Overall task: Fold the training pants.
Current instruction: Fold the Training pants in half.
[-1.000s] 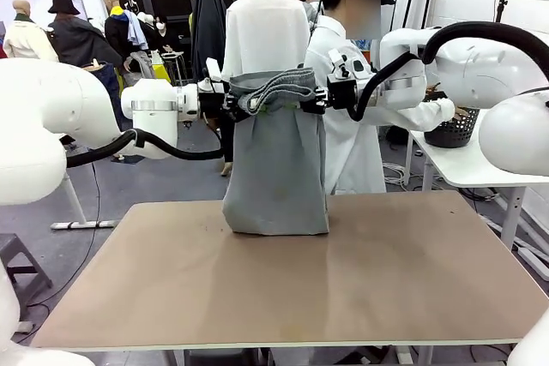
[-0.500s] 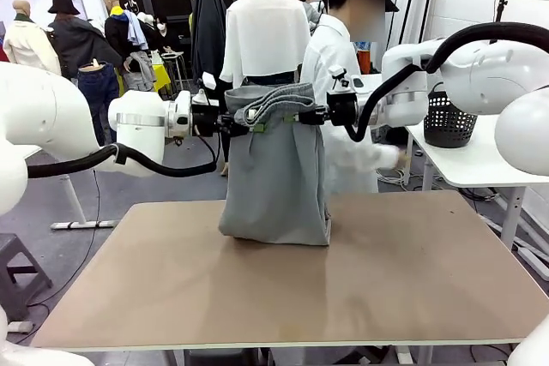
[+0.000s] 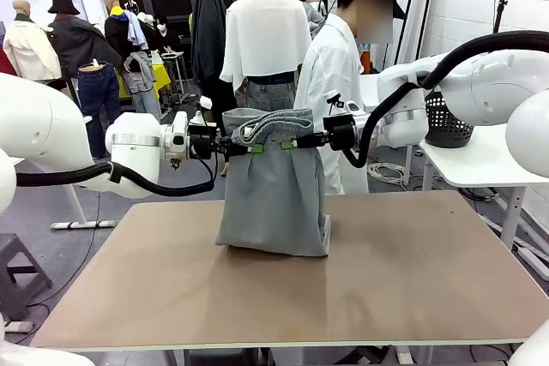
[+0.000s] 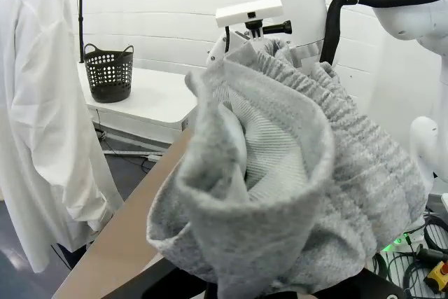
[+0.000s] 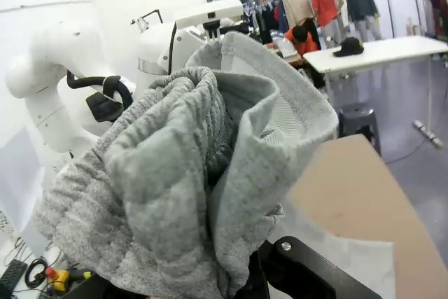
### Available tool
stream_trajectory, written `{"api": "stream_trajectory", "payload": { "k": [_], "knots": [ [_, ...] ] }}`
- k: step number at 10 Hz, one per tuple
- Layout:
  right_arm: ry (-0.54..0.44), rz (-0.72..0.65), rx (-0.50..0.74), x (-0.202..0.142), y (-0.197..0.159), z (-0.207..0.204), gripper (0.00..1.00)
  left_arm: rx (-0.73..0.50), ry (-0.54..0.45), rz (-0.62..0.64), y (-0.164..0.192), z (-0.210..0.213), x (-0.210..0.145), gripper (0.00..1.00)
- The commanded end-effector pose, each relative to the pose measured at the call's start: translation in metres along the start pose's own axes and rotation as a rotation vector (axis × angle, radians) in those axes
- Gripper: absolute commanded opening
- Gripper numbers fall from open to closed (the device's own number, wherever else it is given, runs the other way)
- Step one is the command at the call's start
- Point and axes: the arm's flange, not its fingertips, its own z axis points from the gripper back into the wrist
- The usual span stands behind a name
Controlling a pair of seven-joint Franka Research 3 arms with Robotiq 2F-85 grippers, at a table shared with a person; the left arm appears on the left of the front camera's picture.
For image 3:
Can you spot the yellow tablecloth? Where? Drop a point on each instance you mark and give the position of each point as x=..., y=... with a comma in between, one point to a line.
x=161, y=76

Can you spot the leaning white panels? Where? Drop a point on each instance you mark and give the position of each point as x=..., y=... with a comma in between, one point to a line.
x=418, y=19

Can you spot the dark grey perforated basket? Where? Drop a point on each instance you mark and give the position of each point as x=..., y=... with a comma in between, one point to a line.
x=446, y=126

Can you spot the mannequin in white shirt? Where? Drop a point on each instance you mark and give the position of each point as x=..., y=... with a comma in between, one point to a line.
x=266, y=31

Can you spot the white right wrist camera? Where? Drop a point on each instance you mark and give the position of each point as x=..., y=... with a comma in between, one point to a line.
x=333, y=98

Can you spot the grey plastic stool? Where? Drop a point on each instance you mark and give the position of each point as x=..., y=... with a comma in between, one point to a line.
x=17, y=250

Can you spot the bystander with face mask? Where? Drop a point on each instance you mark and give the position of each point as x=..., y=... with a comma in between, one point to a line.
x=165, y=38

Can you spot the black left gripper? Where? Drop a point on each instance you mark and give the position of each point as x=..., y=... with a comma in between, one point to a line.
x=203, y=143

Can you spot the black tripod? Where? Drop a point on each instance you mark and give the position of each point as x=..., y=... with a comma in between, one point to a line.
x=500, y=10

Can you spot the grey training pants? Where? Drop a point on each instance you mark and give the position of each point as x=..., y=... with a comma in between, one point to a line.
x=270, y=199

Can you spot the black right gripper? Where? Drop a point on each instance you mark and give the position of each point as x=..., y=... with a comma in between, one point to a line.
x=342, y=136

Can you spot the hanging grey jacket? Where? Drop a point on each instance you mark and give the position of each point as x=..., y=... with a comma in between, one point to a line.
x=139, y=70

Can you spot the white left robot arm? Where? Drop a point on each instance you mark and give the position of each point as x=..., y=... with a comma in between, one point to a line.
x=133, y=147

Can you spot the person in white shirt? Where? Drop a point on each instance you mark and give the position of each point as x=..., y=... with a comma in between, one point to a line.
x=334, y=70

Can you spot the red garment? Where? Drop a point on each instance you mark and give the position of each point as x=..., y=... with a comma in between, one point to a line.
x=5, y=61

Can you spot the mannequin in cream jacket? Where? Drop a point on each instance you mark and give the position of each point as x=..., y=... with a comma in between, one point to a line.
x=30, y=53

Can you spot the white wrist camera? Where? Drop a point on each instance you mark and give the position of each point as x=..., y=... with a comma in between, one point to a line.
x=198, y=117
x=333, y=98

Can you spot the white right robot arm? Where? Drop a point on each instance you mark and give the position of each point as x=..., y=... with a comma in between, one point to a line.
x=493, y=87

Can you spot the figure with black bucket hat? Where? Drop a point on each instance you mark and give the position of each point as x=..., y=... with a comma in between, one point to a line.
x=77, y=44

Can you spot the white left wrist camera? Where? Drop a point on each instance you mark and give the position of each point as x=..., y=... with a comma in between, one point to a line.
x=198, y=117

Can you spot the mannequin in dark cloak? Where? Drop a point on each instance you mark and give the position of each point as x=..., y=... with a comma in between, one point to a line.
x=208, y=31

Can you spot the half mannequin in blue jeans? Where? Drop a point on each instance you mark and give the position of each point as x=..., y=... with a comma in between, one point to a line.
x=98, y=91

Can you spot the mannequin with yellow blue scarf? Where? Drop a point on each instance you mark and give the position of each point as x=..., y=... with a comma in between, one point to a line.
x=116, y=36

